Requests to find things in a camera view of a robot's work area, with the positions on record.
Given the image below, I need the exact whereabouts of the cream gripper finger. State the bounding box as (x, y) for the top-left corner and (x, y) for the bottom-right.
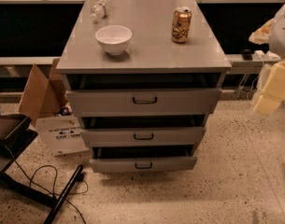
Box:
(253, 60), (285, 116)

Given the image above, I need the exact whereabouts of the grey drawer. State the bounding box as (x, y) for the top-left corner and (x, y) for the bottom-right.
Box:
(81, 127), (206, 147)
(66, 89), (221, 117)
(90, 157), (197, 173)

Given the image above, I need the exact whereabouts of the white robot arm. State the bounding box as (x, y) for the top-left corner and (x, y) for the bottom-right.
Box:
(251, 7), (285, 116)

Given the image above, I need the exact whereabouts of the grey bottom drawer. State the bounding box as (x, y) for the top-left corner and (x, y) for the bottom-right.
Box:
(90, 157), (197, 173)

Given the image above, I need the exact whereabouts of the grey drawer cabinet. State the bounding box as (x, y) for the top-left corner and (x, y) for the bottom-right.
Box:
(57, 0), (231, 159)

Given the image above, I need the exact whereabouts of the grey top drawer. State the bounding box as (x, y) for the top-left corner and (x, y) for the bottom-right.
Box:
(66, 89), (221, 117)

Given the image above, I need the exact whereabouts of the white power strip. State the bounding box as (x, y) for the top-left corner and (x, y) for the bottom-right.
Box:
(253, 50), (280, 61)

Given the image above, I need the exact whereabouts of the black small device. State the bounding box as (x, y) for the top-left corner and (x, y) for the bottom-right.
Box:
(241, 49), (252, 61)

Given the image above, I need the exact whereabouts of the gold soda can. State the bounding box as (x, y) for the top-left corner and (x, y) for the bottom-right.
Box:
(171, 7), (192, 43)

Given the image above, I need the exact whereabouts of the white bowl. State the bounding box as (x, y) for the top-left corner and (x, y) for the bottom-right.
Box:
(95, 25), (132, 55)

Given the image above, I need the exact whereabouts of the clear plastic bottle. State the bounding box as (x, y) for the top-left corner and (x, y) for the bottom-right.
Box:
(90, 0), (111, 23)

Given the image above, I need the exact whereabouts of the white printed box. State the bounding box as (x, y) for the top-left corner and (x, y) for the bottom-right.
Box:
(36, 115), (88, 156)

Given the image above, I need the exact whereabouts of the brown cardboard box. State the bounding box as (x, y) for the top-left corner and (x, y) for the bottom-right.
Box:
(18, 58), (67, 126)

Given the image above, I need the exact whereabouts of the white cable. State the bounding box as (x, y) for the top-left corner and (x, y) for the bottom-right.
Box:
(246, 59), (264, 102)

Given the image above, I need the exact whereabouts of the black stand frame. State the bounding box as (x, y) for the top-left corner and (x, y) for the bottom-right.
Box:
(0, 114), (83, 224)

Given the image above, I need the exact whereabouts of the black floor cable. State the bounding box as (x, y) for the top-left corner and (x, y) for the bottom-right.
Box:
(4, 145), (90, 224)

